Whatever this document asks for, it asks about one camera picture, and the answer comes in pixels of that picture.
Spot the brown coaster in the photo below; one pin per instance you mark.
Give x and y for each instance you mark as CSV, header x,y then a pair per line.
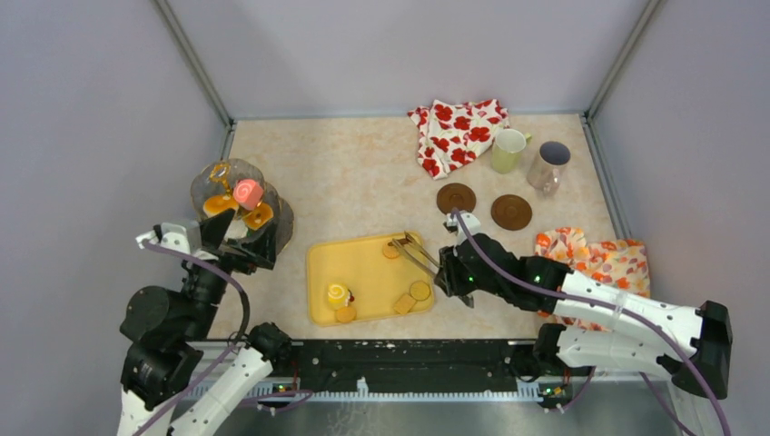
x,y
456,196
511,212

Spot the small orange round cookie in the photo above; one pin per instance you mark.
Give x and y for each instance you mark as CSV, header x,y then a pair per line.
x,y
345,314

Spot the round biscuit with rim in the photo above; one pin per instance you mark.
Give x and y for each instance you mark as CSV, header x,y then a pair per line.
x,y
420,291

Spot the three-tier glass dessert stand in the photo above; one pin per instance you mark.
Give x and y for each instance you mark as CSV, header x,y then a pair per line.
x,y
221,177

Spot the yellow swirl roll cake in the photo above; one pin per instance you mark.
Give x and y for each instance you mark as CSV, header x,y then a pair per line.
x,y
339,296

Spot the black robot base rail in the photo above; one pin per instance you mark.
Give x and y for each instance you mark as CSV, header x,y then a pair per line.
x,y
410,366

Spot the pink pearlescent mug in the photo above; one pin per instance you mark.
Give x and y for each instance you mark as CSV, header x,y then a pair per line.
x,y
547,169

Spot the orange glazed donut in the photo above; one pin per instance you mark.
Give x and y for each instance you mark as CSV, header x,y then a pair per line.
x,y
219,203
258,217

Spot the left brown coaster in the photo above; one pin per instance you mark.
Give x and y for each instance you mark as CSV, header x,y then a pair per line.
x,y
456,196

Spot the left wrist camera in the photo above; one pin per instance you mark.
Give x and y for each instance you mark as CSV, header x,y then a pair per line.
x,y
181,239

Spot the yellow plastic tray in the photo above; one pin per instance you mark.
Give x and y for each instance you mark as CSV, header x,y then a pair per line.
x,y
375,281

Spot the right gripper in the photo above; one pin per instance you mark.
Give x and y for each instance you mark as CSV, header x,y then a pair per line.
x,y
448,275

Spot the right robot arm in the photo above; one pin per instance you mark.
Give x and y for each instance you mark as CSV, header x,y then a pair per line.
x,y
691,346

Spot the green mug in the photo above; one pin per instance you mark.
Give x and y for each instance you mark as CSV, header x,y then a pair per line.
x,y
508,146

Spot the metal serving tongs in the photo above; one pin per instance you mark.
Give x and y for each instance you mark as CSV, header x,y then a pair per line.
x,y
411,249

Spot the square tan cracker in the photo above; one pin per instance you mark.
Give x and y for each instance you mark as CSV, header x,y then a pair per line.
x,y
404,304

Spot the pink swirl roll cake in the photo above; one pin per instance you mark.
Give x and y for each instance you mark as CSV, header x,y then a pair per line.
x,y
248,193

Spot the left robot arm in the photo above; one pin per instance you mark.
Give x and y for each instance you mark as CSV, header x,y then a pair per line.
x,y
161,395

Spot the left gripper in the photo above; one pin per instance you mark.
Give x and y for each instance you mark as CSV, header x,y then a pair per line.
x,y
261,245

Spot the round tan biscuit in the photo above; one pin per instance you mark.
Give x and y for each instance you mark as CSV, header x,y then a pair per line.
x,y
390,251

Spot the red poppy cloth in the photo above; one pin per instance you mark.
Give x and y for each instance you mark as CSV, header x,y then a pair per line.
x,y
451,136

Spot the orange floral cloth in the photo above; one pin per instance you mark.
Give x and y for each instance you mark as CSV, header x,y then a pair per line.
x,y
621,263

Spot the right brown coaster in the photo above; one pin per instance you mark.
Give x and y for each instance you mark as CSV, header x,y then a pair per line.
x,y
511,212

